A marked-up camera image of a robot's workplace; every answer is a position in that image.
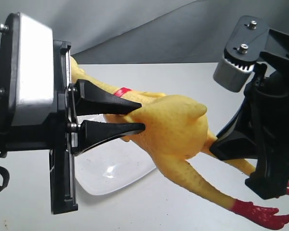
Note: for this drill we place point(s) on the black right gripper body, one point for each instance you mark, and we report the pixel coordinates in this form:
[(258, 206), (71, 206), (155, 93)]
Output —
[(252, 39)]

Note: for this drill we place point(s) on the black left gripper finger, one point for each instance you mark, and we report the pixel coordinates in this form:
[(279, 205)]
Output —
[(89, 99), (91, 134)]

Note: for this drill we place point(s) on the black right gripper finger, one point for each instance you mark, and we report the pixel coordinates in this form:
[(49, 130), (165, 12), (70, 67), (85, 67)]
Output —
[(269, 103), (244, 136)]

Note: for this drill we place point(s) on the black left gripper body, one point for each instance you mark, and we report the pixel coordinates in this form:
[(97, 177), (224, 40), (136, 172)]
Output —
[(35, 112)]

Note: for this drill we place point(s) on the yellow rubber chicken toy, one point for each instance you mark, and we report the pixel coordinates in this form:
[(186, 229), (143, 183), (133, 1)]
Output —
[(176, 129)]

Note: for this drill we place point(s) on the white square plate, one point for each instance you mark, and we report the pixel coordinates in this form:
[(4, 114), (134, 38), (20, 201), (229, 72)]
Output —
[(111, 166)]

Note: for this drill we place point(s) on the grey backdrop cloth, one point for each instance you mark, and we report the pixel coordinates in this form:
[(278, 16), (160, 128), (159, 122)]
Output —
[(147, 31)]

